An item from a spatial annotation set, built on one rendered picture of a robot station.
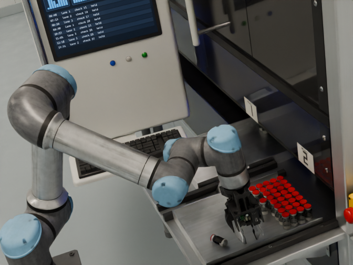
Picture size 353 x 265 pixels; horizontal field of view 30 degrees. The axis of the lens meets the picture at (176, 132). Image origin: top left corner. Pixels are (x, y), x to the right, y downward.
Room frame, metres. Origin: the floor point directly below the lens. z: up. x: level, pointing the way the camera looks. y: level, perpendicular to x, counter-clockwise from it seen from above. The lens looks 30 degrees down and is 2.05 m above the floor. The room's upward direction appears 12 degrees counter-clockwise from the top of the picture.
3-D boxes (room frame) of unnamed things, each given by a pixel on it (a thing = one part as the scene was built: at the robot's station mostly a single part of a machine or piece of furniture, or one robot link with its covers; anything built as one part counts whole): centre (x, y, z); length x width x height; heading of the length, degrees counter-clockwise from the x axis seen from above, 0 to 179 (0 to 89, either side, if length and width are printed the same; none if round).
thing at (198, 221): (1.45, -0.14, 0.90); 0.34 x 0.26 x 0.04; 104
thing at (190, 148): (1.38, -0.01, 1.18); 0.11 x 0.11 x 0.08; 67
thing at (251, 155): (1.81, -0.16, 0.90); 0.34 x 0.26 x 0.04; 105
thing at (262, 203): (1.48, -0.20, 0.90); 0.02 x 0.02 x 0.05
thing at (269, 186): (1.48, -0.25, 0.90); 0.18 x 0.02 x 0.05; 14
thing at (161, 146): (2.07, 0.18, 0.82); 0.40 x 0.14 x 0.02; 98
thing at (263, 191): (1.48, -0.22, 0.90); 0.18 x 0.02 x 0.05; 14
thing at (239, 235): (1.35, -0.11, 0.93); 0.06 x 0.03 x 0.09; 8
